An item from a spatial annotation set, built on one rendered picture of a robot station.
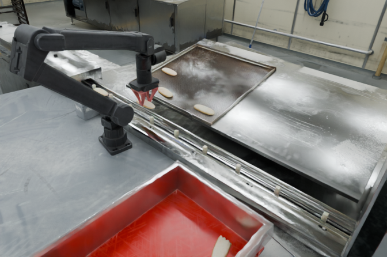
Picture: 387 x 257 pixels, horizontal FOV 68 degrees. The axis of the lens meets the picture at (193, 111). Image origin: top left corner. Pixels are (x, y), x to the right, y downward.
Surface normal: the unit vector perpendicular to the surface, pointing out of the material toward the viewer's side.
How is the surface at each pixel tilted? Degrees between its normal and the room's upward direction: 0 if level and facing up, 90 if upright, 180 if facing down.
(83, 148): 0
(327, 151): 10
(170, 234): 0
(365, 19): 90
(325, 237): 0
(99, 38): 87
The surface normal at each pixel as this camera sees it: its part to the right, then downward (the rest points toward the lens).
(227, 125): -0.08, -0.78
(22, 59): -0.53, 0.04
